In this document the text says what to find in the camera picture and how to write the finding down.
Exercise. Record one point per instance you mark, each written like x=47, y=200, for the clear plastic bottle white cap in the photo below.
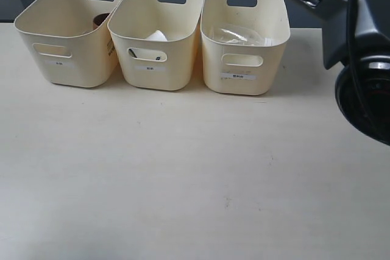
x=229, y=34

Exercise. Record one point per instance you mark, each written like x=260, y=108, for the white paper cup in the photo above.
x=149, y=54

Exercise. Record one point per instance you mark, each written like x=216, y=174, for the brown wooden cup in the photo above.
x=99, y=20

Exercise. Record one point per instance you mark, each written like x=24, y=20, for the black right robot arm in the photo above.
x=355, y=33

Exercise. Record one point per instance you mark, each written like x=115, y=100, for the middle cream plastic bin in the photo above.
x=134, y=20

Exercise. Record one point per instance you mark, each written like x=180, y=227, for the cream plastic bin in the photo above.
x=134, y=20
x=64, y=44
x=239, y=69

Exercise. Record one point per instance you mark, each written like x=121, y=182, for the right cream plastic bin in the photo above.
x=239, y=69

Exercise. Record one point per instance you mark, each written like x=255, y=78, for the left cream plastic bin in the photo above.
x=64, y=44

